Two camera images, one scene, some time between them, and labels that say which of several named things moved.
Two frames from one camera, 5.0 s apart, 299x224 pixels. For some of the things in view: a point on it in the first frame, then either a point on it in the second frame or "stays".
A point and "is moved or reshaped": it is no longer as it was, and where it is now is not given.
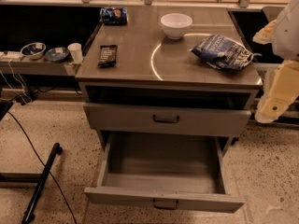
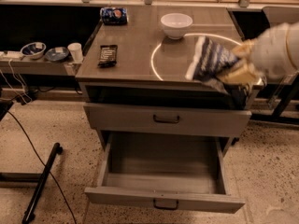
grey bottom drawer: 172,171 stays
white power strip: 10,54 stays
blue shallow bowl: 58,53 stays
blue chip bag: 223,52 is moved or reshaped
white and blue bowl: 34,50 stays
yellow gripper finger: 265,35 → 275,52
